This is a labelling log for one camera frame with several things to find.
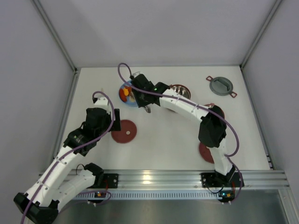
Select beige round food slice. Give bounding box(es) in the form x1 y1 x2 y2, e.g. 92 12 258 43
129 96 136 103

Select metal tongs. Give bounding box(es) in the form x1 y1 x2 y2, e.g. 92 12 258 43
144 105 151 113

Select orange carrot food piece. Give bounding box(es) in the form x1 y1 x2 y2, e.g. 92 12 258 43
123 86 131 97

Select red sausage food piece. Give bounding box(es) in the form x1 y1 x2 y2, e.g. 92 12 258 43
119 89 127 102

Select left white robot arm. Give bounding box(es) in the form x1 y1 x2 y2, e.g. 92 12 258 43
14 108 121 224

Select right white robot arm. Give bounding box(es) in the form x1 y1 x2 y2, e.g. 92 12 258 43
130 74 236 186

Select dark red lunch container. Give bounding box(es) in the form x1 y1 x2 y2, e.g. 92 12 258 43
164 84 192 113

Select pink lunch container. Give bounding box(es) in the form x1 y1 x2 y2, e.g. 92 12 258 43
205 103 225 118

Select left dark red lid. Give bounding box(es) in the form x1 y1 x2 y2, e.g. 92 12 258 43
111 119 137 144

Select dark red lid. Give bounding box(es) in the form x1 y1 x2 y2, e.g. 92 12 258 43
111 119 137 144
199 142 214 164

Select grey top lid with clasps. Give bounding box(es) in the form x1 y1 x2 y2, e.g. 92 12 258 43
206 76 237 98

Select right dark red lid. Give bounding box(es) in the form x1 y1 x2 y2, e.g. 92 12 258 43
199 142 214 164

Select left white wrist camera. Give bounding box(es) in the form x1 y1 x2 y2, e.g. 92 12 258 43
93 96 110 111

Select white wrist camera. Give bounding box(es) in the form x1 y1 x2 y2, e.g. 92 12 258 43
129 71 141 80
93 96 110 111

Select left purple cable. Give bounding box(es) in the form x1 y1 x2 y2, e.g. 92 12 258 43
21 91 116 224

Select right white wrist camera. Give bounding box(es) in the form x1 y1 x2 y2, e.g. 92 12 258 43
129 71 141 80

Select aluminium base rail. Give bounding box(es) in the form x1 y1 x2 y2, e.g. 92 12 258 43
53 170 290 200

